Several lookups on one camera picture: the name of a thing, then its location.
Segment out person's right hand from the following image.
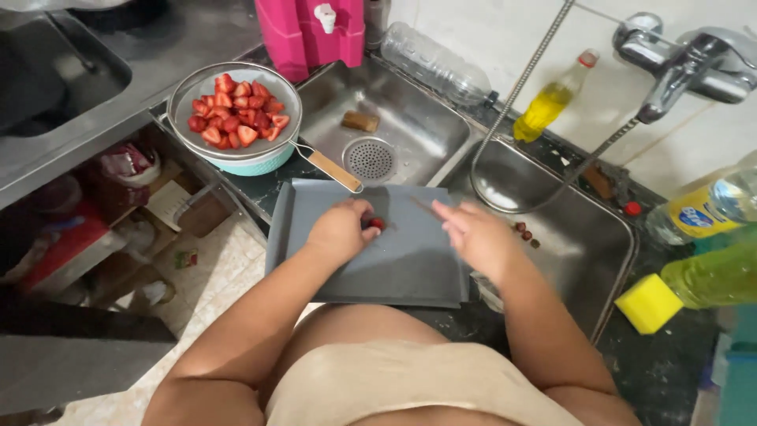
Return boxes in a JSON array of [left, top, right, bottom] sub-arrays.
[[431, 199, 527, 285]]

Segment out pink water dispenser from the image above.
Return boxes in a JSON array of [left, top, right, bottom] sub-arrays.
[[254, 0, 366, 84]]

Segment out yellow sponge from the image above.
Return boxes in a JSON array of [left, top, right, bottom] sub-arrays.
[[614, 273, 685, 336]]

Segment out round sink drain strainer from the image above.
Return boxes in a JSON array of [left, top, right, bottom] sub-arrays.
[[342, 136, 398, 183]]

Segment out metal shower hose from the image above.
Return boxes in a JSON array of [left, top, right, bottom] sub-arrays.
[[470, 0, 642, 215]]

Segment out empty clear plastic bottle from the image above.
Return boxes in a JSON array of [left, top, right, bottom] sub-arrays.
[[381, 22, 499, 109]]

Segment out pile of cut strawberries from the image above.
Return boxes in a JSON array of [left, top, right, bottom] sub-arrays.
[[187, 73, 291, 150]]

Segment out person's left hand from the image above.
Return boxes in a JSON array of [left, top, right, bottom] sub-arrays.
[[304, 198, 382, 265]]

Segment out chrome faucet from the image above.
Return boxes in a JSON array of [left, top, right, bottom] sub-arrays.
[[613, 12, 757, 125]]

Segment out stainless steel sink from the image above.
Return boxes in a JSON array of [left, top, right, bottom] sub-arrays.
[[296, 56, 640, 344]]

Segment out metal mesh strainer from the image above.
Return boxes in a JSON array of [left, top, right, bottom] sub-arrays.
[[166, 62, 364, 194]]

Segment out clear bottle with yellow label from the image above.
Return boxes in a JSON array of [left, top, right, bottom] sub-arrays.
[[645, 151, 757, 246]]

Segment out brown-handled knife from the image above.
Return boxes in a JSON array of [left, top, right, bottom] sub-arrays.
[[411, 197, 446, 222]]

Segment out cluttered lower shelf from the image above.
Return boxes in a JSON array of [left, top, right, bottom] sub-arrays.
[[0, 139, 237, 308]]

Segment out grey cutting board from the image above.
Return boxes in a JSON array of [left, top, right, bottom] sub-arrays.
[[264, 179, 472, 309]]

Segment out brown sponge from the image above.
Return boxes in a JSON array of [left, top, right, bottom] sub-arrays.
[[341, 110, 380, 133]]

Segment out teal bowl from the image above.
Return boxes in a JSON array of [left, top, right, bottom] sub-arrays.
[[201, 142, 296, 177]]

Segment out person's beige top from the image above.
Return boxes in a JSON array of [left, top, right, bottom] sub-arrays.
[[264, 340, 586, 426]]

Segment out green dish soap bottle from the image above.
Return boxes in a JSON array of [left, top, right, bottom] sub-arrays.
[[659, 228, 757, 310]]

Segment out grey metal counter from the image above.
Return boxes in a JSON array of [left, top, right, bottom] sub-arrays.
[[0, 0, 264, 208]]

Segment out yellow oil bottle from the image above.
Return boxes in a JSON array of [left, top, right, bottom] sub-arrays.
[[512, 49, 600, 143]]

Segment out strawberry tops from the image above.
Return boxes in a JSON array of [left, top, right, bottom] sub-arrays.
[[513, 221, 541, 249]]

